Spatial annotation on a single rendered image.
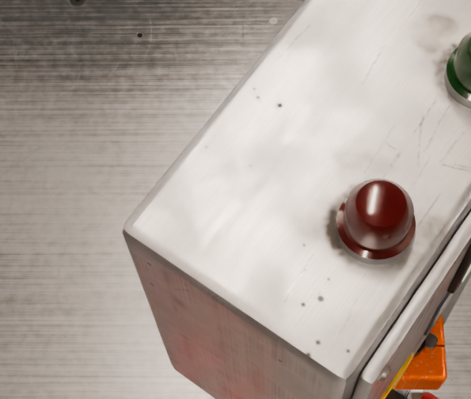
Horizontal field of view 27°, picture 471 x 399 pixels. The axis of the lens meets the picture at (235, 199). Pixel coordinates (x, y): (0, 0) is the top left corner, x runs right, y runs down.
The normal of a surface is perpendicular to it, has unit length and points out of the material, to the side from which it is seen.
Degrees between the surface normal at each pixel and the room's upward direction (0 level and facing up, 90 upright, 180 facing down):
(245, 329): 90
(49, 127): 0
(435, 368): 0
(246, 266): 0
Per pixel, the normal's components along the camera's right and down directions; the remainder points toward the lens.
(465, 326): -0.04, -0.40
